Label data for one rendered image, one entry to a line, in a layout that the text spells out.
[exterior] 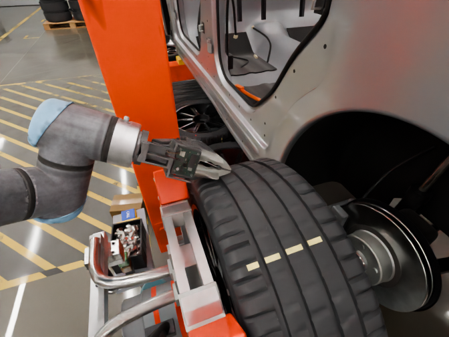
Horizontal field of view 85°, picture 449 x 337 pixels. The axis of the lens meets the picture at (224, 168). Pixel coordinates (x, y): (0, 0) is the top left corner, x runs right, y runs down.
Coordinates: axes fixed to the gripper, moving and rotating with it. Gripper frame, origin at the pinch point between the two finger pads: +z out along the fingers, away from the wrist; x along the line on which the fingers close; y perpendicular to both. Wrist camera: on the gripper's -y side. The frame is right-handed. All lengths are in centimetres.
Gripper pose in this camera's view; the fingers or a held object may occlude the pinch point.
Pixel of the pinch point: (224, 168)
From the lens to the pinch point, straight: 58.0
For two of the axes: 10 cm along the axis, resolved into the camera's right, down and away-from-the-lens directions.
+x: 3.2, -9.4, -1.5
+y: 3.1, 2.5, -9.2
